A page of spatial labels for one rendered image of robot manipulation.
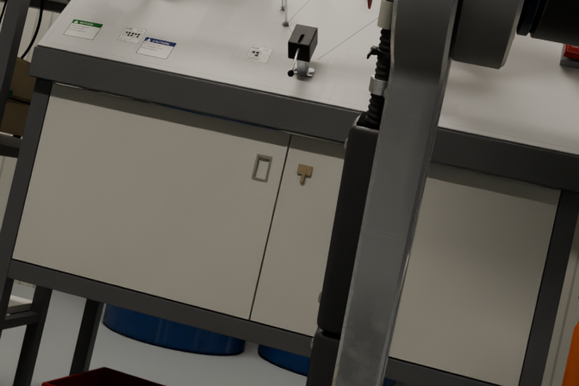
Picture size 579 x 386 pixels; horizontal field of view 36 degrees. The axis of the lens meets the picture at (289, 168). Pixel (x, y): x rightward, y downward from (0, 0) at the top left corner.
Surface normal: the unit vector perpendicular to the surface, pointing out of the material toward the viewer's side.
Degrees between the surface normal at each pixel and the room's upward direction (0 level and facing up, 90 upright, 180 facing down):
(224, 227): 90
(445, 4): 146
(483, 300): 90
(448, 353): 90
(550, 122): 51
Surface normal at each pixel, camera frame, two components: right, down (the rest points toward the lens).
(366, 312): -0.24, 0.37
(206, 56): -0.01, -0.67
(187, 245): -0.19, -0.07
